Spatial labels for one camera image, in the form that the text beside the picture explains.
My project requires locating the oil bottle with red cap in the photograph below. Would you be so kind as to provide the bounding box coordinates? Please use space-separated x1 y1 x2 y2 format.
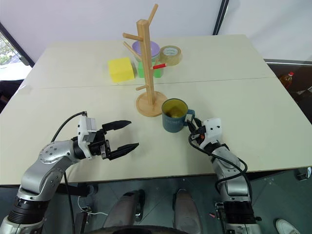
279 71 295 90

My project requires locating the wooden mug tree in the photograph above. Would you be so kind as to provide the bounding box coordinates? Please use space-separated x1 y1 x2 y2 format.
122 3 169 118

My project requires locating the white shoe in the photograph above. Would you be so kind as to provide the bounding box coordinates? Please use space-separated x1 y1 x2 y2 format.
275 218 301 234

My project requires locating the black window frame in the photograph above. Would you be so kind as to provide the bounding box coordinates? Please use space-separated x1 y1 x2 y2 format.
0 22 35 68

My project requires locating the purple bowl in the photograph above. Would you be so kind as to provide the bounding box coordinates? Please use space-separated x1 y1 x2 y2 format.
132 40 161 67

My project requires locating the metal table clamp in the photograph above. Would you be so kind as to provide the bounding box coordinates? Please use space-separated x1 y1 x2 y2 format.
295 166 312 181

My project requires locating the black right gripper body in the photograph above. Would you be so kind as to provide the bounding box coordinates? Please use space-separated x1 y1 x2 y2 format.
189 121 207 145

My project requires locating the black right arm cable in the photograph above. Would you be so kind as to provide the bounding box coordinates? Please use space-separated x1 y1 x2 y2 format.
188 133 253 196

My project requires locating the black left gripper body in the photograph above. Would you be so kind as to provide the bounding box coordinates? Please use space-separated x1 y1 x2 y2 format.
88 124 111 161

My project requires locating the yellow cube block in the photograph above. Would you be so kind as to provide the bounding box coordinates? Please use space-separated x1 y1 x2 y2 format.
107 57 136 83

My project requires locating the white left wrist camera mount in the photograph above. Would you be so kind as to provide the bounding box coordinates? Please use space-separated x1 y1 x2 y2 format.
77 116 98 161

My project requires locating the dark upright pole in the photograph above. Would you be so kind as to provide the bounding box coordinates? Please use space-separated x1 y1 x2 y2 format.
211 0 230 36

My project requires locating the dark rounded foot shape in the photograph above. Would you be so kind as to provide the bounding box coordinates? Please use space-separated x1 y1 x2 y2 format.
104 189 146 230
172 188 203 234

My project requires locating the blue mug with yellow inside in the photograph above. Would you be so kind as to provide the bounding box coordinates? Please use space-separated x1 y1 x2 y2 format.
161 97 196 134

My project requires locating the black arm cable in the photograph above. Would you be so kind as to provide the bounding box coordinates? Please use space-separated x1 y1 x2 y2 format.
50 111 88 234
188 133 253 196

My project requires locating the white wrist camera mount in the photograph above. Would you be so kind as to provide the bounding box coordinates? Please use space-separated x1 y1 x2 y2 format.
77 116 98 161
203 117 223 147

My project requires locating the green block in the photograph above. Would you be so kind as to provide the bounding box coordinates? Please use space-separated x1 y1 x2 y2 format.
137 60 164 79

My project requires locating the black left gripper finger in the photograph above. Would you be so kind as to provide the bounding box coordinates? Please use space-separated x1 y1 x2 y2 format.
101 119 133 135
108 142 140 161

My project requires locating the brown packing tape roll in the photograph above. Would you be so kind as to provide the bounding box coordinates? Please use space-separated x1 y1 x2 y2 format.
159 45 183 66

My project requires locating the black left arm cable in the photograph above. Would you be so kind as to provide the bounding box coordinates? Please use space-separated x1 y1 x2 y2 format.
50 111 88 234

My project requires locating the thin white floor wire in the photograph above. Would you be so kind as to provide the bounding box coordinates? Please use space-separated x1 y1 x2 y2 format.
77 195 108 217

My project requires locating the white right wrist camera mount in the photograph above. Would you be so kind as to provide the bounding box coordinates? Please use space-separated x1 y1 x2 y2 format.
203 117 223 147

